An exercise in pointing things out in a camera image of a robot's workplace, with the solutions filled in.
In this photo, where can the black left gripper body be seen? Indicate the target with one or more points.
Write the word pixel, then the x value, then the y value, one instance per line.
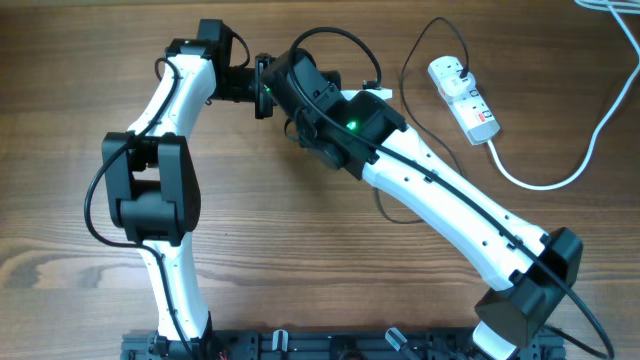
pixel 262 99

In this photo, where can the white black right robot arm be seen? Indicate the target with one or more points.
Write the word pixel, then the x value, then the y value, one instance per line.
pixel 528 270

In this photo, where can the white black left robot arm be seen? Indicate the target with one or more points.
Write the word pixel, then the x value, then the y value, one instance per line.
pixel 152 188

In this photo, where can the white charger plug adapter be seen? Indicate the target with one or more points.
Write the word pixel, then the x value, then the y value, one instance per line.
pixel 455 86

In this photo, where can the white power strip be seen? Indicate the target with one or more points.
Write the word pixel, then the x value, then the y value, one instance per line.
pixel 471 112

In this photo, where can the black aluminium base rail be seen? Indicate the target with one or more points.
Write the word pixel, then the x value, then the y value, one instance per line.
pixel 438 343

